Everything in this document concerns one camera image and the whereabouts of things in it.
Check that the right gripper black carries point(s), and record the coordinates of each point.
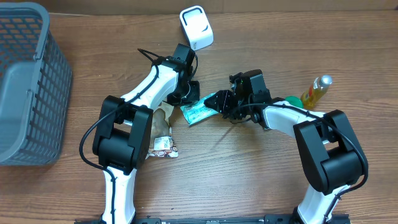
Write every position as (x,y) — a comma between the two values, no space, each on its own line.
(226,106)

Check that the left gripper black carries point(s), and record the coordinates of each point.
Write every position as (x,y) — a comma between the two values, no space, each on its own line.
(193,94)

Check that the teal tissue packet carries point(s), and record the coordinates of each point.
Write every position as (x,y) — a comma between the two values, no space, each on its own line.
(198,111)

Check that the brown white snack bag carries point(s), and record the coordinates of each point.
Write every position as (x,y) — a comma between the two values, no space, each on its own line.
(161,140)

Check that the yellow dish soap bottle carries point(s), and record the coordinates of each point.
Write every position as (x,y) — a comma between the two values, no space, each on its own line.
(315,91)

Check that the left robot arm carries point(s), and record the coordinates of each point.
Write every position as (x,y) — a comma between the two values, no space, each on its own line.
(123,130)

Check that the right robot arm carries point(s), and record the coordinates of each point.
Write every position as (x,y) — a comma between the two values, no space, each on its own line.
(331,155)

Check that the grey plastic shopping basket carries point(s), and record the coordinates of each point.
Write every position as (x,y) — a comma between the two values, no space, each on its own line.
(36,85)

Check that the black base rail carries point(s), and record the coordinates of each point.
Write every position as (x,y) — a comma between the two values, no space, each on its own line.
(211,220)

